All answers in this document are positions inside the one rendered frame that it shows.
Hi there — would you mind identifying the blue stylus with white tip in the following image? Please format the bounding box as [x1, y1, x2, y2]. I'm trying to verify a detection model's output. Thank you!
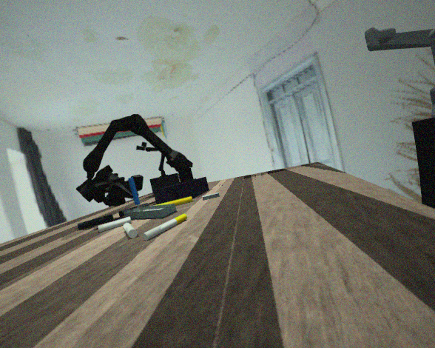
[128, 178, 140, 210]

